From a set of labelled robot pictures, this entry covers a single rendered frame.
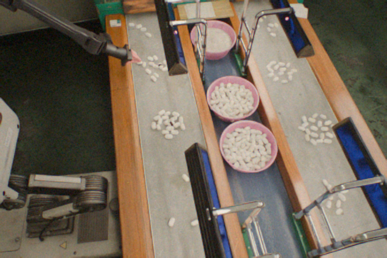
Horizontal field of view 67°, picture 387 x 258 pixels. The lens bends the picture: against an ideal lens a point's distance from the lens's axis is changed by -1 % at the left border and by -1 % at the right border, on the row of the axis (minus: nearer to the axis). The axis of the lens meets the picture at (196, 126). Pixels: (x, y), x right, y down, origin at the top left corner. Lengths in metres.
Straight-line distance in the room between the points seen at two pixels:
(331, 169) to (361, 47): 1.95
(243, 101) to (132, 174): 0.66
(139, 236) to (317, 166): 0.84
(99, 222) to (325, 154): 1.15
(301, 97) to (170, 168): 0.78
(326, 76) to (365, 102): 1.12
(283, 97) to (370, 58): 1.70
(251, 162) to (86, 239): 0.87
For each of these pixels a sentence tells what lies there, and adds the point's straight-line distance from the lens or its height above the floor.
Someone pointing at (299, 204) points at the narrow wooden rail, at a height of 0.76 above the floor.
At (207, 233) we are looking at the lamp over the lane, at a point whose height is 1.08.
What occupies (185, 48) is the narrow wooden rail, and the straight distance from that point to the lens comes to 1.73.
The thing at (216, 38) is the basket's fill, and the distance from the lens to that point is 1.84.
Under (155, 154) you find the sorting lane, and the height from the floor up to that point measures 0.74.
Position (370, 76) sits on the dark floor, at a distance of 3.06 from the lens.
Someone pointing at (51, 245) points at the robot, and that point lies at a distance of 1.67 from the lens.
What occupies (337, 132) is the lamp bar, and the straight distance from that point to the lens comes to 1.20.
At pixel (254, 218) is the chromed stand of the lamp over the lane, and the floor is 0.97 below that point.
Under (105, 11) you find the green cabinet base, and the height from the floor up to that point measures 0.79.
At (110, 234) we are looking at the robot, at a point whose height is 0.47.
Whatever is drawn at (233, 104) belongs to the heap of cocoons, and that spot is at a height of 0.73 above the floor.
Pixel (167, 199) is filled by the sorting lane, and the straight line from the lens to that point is 1.31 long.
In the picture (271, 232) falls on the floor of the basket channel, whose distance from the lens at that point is 1.39.
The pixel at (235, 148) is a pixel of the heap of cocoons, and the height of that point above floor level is 0.74.
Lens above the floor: 1.99
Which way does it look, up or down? 60 degrees down
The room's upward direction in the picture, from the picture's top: 3 degrees clockwise
